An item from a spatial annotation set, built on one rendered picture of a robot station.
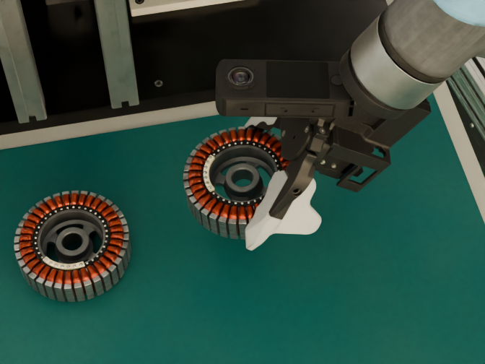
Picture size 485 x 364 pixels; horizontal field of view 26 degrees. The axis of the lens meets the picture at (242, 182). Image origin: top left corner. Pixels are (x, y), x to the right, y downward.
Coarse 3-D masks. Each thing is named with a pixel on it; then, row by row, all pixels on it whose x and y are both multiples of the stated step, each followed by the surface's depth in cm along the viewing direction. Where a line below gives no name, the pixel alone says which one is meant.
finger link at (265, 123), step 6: (252, 120) 102; (258, 120) 101; (264, 120) 99; (270, 120) 98; (276, 120) 97; (246, 126) 103; (252, 126) 102; (258, 126) 101; (264, 126) 101; (270, 126) 101; (276, 126) 98; (246, 132) 104
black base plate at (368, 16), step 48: (288, 0) 123; (336, 0) 123; (384, 0) 123; (48, 48) 118; (96, 48) 118; (144, 48) 118; (192, 48) 118; (240, 48) 118; (288, 48) 118; (336, 48) 118; (0, 96) 114; (48, 96) 114; (96, 96) 114; (144, 96) 114; (192, 96) 115
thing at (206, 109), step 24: (96, 120) 115; (120, 120) 115; (144, 120) 115; (168, 120) 115; (456, 120) 115; (0, 144) 114; (24, 144) 114; (456, 144) 114; (480, 168) 112; (480, 192) 110
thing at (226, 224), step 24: (216, 144) 101; (240, 144) 101; (264, 144) 101; (192, 168) 100; (216, 168) 102; (240, 168) 100; (264, 168) 102; (192, 192) 98; (216, 192) 98; (240, 192) 99; (264, 192) 100; (216, 216) 97; (240, 216) 96
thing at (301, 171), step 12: (300, 156) 91; (312, 156) 90; (288, 168) 92; (300, 168) 90; (312, 168) 91; (288, 180) 92; (300, 180) 91; (288, 192) 91; (300, 192) 92; (276, 204) 92; (288, 204) 93; (276, 216) 93
